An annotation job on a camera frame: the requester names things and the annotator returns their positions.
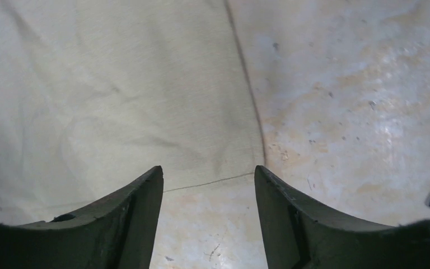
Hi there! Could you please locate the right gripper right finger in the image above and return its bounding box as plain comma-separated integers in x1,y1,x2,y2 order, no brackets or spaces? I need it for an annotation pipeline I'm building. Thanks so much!
254,165,430,268

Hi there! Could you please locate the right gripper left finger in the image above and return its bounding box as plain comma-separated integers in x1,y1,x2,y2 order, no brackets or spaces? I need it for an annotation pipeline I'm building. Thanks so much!
0,166,163,268

